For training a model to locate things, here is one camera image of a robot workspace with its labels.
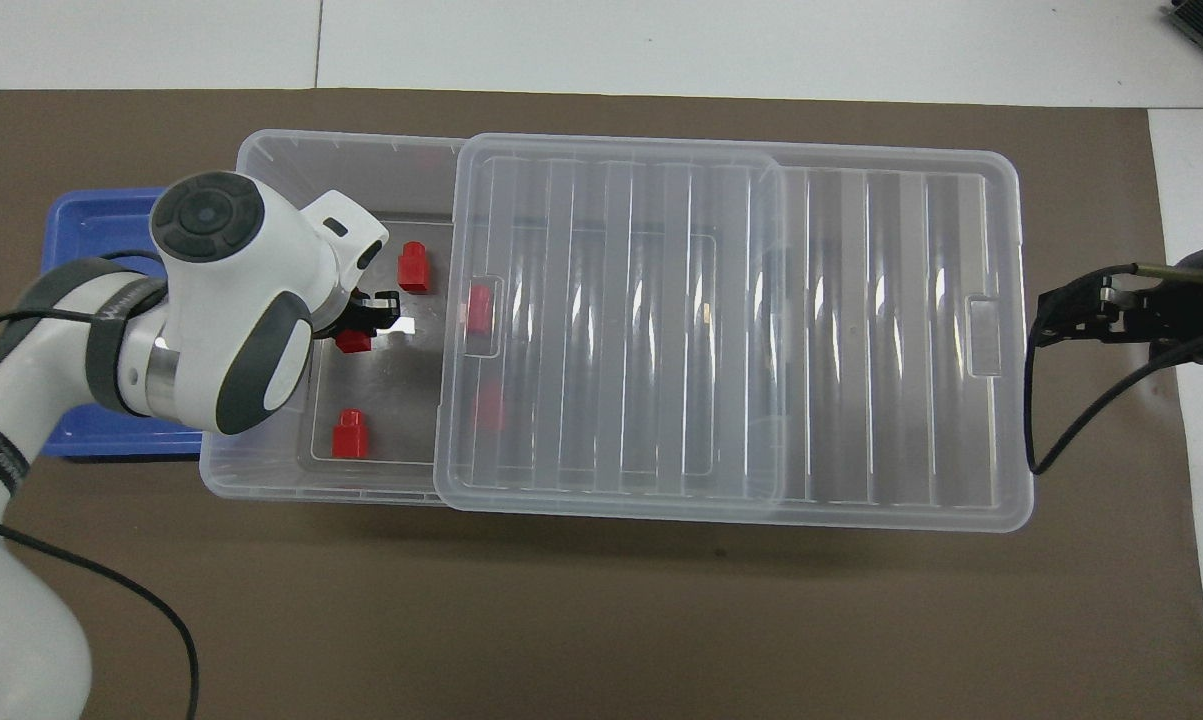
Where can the clear plastic storage box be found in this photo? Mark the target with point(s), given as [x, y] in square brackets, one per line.
[401, 400]

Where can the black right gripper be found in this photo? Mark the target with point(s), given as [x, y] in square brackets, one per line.
[1181, 315]

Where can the red toy block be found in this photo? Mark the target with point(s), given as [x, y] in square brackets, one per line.
[478, 308]
[353, 343]
[350, 434]
[413, 268]
[488, 408]

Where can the blue plastic tray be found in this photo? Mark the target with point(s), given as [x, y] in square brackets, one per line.
[91, 225]

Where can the brown table mat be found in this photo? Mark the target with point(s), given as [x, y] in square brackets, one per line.
[561, 620]

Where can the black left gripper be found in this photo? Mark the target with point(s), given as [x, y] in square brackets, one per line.
[353, 312]

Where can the clear plastic box lid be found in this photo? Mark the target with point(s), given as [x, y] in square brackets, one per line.
[861, 350]

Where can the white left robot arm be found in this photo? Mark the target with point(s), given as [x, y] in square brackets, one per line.
[231, 300]

